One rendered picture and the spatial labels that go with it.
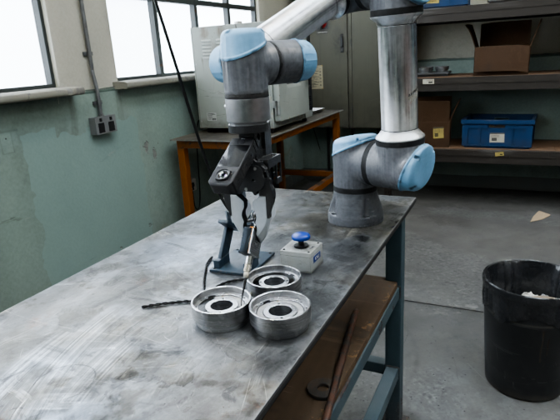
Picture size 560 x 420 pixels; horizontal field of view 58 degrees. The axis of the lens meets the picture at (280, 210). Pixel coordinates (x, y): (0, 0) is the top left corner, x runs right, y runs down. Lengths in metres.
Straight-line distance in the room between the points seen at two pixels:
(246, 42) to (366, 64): 3.84
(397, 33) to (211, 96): 2.23
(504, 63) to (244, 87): 3.45
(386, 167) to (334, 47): 3.55
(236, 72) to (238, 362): 0.45
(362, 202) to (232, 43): 0.64
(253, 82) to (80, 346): 0.52
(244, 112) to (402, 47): 0.48
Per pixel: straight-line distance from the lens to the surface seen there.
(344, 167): 1.32
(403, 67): 1.21
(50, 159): 2.66
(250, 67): 0.85
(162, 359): 0.85
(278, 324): 0.83
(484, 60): 4.20
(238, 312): 0.87
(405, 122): 1.23
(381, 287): 1.59
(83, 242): 2.84
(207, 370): 0.80
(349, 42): 4.71
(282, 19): 1.11
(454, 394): 2.11
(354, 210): 1.33
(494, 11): 4.14
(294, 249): 1.08
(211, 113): 3.33
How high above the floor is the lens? 1.24
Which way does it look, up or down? 17 degrees down
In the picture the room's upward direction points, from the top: 3 degrees counter-clockwise
